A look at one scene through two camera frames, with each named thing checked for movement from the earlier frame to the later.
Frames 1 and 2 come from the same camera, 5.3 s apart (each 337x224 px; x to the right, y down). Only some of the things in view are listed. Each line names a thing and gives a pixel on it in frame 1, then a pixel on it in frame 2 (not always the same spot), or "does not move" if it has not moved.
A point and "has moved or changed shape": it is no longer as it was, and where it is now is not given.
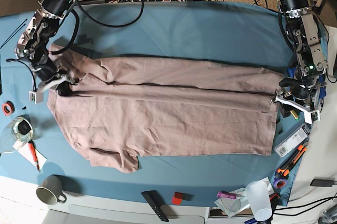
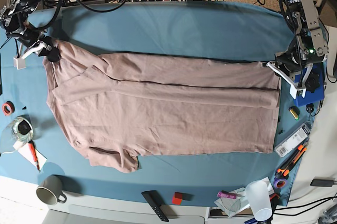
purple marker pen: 226,194 does not move
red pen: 33,153 does not move
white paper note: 24,148 does not move
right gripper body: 49,77 → 31,43
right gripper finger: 63,89 → 53,55
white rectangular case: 293,140 does not move
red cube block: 177,200 does not move
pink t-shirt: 117,109 has moved or changed shape
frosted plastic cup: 258,195 does not move
